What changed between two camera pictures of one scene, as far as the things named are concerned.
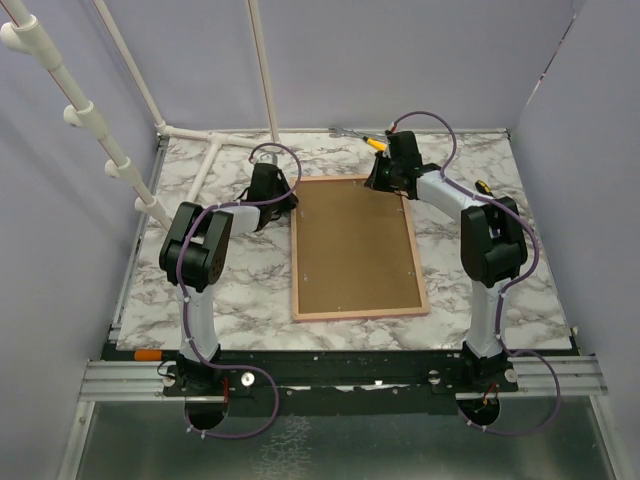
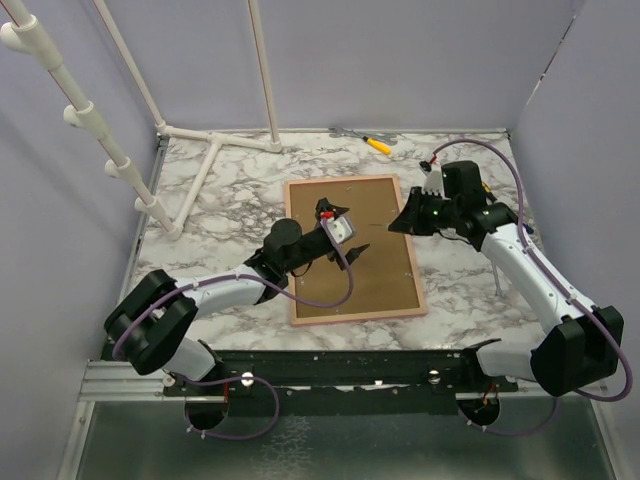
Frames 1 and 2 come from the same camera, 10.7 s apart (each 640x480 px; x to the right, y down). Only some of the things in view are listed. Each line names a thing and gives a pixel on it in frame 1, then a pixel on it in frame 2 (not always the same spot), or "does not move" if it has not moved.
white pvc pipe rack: (26, 36) does not move
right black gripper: (373, 180) to (410, 221)
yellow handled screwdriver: (375, 143) does not move
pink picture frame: (354, 254) does not move
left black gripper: (288, 203) to (323, 205)
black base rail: (320, 384) does not move
